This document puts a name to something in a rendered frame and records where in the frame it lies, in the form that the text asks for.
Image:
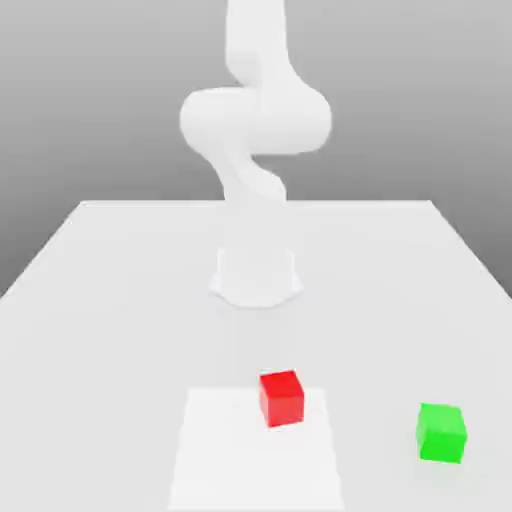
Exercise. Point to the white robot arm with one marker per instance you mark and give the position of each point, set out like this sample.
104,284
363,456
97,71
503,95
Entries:
256,120

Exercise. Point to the small red cube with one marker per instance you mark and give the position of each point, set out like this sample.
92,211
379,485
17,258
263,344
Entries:
282,400

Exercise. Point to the small green cube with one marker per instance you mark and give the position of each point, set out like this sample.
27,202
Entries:
441,434

